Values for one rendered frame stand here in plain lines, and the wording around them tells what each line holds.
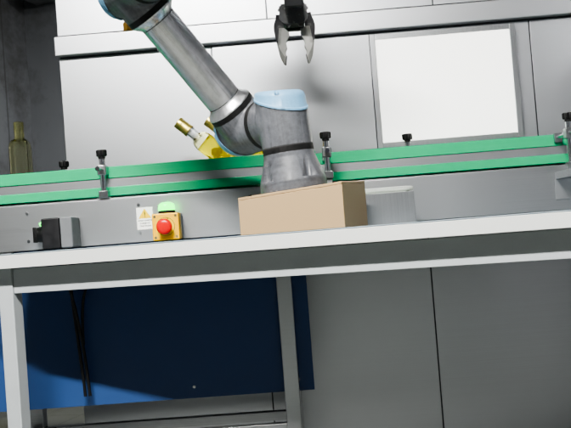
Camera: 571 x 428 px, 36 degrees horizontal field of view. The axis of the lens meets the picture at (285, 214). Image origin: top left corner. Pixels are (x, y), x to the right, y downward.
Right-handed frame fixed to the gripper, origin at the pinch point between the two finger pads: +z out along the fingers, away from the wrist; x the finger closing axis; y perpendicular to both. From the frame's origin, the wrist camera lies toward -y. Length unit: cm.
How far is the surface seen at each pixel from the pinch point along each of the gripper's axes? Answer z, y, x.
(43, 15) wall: -113, 348, 163
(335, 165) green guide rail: 25.2, 26.1, -8.4
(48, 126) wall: -40, 349, 166
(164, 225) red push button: 39, 5, 37
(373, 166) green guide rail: 26.5, 26.0, -18.9
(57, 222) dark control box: 36, 7, 65
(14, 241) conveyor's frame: 40, 15, 79
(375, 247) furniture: 48, -30, -13
